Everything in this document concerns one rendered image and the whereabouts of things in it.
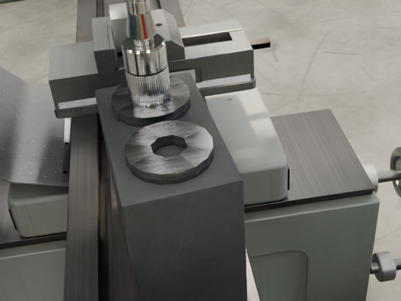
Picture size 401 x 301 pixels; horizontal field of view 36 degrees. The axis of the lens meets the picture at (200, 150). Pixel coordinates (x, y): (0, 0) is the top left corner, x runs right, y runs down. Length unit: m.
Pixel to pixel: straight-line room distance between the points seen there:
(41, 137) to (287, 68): 2.00
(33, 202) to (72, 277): 0.33
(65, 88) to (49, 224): 0.24
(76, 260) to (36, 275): 0.40
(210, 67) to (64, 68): 0.25
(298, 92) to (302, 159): 1.59
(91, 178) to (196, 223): 0.34
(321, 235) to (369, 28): 2.28
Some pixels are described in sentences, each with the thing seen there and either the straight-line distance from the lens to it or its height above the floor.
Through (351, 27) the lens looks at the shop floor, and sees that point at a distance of 3.39.
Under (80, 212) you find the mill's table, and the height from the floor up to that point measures 0.93.
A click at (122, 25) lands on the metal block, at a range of 1.03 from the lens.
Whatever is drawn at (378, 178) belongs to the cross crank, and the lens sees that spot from 1.36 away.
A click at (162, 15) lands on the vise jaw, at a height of 1.04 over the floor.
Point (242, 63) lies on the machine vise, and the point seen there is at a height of 0.98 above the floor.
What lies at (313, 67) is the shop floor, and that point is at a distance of 3.01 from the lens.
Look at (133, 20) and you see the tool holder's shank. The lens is 0.64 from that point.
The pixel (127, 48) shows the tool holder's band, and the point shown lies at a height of 1.20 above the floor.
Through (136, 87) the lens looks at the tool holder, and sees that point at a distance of 0.67.
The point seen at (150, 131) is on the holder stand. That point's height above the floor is 1.13.
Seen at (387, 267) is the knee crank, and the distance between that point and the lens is 1.32.
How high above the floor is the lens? 1.50
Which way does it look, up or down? 37 degrees down
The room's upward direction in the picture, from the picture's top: 5 degrees counter-clockwise
